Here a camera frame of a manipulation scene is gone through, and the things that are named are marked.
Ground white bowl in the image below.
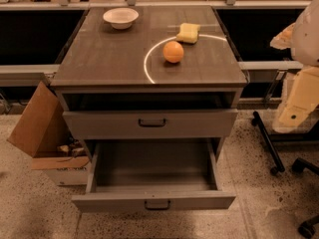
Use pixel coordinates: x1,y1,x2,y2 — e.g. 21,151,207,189
103,8,139,30

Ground open cardboard box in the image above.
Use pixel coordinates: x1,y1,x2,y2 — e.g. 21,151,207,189
8,83,91,186

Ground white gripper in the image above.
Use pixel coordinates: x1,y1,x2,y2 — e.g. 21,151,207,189
272,66,319,133

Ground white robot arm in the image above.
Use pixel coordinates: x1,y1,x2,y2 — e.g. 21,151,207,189
270,0,319,133

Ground yellow sponge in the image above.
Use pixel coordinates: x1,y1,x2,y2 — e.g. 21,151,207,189
176,23,200,44

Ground grey drawer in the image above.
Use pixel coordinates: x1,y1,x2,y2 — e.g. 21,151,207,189
63,109,237,139
72,138,235,212

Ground grey drawer cabinet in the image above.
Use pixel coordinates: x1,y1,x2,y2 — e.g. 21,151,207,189
52,6,246,155

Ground orange ball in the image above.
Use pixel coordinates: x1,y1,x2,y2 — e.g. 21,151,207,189
162,41,184,64

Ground black chair base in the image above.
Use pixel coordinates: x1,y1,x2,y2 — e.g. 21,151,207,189
291,156,319,239

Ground grey top drawer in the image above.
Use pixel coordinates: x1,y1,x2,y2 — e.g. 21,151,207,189
63,109,237,139

